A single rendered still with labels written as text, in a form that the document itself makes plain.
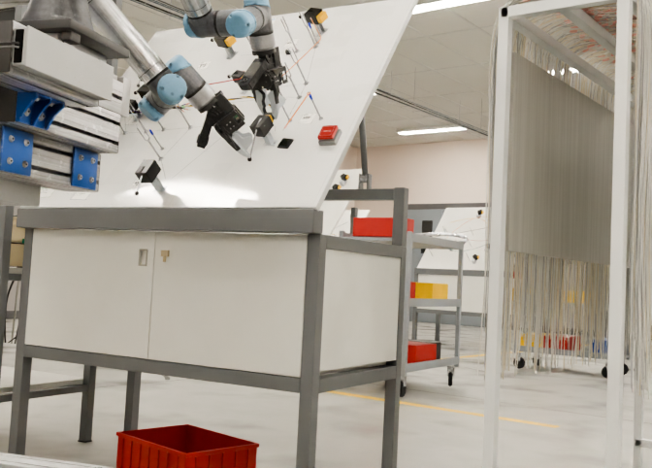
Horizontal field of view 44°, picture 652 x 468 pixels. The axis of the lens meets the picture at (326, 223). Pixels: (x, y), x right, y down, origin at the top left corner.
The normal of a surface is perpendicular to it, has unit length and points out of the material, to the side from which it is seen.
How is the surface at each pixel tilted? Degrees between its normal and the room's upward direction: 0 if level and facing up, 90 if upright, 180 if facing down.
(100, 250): 90
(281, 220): 90
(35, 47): 90
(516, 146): 90
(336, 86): 52
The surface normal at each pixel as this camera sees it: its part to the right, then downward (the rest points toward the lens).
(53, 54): 0.96, 0.03
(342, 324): 0.87, 0.01
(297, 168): -0.35, -0.68
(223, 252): -0.48, -0.08
